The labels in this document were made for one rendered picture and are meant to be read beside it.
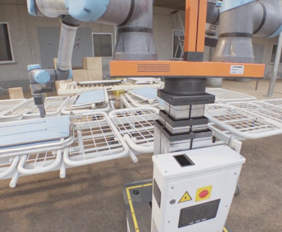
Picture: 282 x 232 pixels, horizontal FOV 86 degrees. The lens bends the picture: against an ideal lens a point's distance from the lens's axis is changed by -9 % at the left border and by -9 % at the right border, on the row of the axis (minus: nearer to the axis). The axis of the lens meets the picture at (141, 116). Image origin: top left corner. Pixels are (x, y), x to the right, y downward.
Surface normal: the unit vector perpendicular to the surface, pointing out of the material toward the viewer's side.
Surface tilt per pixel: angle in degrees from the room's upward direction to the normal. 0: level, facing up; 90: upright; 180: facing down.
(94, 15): 147
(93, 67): 90
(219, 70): 90
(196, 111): 90
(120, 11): 128
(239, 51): 73
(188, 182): 90
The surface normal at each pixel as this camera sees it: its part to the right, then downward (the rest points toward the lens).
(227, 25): -0.80, 0.19
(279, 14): 0.23, 0.15
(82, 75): 0.50, 0.28
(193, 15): 0.09, 0.32
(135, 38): 0.00, 0.02
